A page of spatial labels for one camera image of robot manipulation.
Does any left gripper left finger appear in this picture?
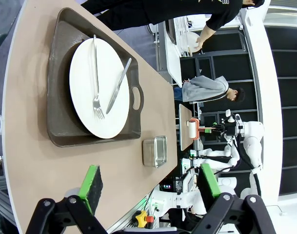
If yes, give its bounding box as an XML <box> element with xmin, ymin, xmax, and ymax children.
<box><xmin>25</xmin><ymin>165</ymin><xmax>108</xmax><ymax>234</ymax></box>

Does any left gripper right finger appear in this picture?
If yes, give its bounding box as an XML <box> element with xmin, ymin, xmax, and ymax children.
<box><xmin>191</xmin><ymin>163</ymin><xmax>277</xmax><ymax>234</ymax></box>

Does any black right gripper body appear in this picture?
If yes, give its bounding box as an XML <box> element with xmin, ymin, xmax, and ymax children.
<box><xmin>218</xmin><ymin>121</ymin><xmax>238</xmax><ymax>136</ymax></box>

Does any pink handled lint roller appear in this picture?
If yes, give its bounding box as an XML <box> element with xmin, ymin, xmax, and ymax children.
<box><xmin>186</xmin><ymin>117</ymin><xmax>214</xmax><ymax>141</ymax></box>

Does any white round plate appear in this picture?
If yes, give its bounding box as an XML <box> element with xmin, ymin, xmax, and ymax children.
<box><xmin>69</xmin><ymin>37</ymin><xmax>130</xmax><ymax>139</ymax></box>
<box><xmin>186</xmin><ymin>31</ymin><xmax>200</xmax><ymax>53</ymax></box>

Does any dark brown serving tray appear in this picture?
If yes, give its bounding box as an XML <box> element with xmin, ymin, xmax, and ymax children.
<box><xmin>46</xmin><ymin>7</ymin><xmax>144</xmax><ymax>148</ymax></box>

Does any person's right forearm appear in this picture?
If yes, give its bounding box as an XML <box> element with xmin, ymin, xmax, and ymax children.
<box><xmin>198</xmin><ymin>23</ymin><xmax>216</xmax><ymax>43</ymax></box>

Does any person's right hand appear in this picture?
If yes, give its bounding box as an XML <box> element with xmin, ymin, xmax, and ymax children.
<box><xmin>194</xmin><ymin>37</ymin><xmax>204</xmax><ymax>52</ymax></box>

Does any brown background table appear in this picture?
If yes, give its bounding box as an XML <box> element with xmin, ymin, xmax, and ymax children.
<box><xmin>178</xmin><ymin>104</ymin><xmax>200</xmax><ymax>152</ymax></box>

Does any person in grey hoodie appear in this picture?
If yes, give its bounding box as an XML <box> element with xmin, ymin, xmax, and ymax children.
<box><xmin>173</xmin><ymin>75</ymin><xmax>246</xmax><ymax>103</ymax></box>

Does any yellow red emergency stop button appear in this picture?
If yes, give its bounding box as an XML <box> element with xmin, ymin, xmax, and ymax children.
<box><xmin>134</xmin><ymin>211</ymin><xmax>154</xmax><ymax>229</ymax></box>

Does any rectangular metal tin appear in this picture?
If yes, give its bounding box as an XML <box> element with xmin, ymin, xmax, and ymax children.
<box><xmin>142</xmin><ymin>135</ymin><xmax>168</xmax><ymax>169</ymax></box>

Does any white side table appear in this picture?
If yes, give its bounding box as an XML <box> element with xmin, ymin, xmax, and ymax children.
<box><xmin>162</xmin><ymin>19</ymin><xmax>183</xmax><ymax>87</ymax></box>

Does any silver table knife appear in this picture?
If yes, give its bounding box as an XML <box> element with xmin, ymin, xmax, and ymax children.
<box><xmin>105</xmin><ymin>57</ymin><xmax>133</xmax><ymax>115</ymax></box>

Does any silver fork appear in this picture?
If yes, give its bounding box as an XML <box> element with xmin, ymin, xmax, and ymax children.
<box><xmin>92</xmin><ymin>34</ymin><xmax>105</xmax><ymax>120</ymax></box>

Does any person in black t-shirt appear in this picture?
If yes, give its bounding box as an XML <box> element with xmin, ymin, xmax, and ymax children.
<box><xmin>81</xmin><ymin>0</ymin><xmax>265</xmax><ymax>31</ymax></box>

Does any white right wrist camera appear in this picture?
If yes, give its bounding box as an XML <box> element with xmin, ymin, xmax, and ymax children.
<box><xmin>223</xmin><ymin>109</ymin><xmax>242</xmax><ymax>122</ymax></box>

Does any black right arm cable sleeve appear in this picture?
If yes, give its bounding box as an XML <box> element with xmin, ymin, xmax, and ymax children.
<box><xmin>232</xmin><ymin>135</ymin><xmax>262</xmax><ymax>198</ymax></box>

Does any white wire dish rack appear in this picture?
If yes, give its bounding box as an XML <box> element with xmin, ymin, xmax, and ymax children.
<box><xmin>174</xmin><ymin>16</ymin><xmax>195</xmax><ymax>58</ymax></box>

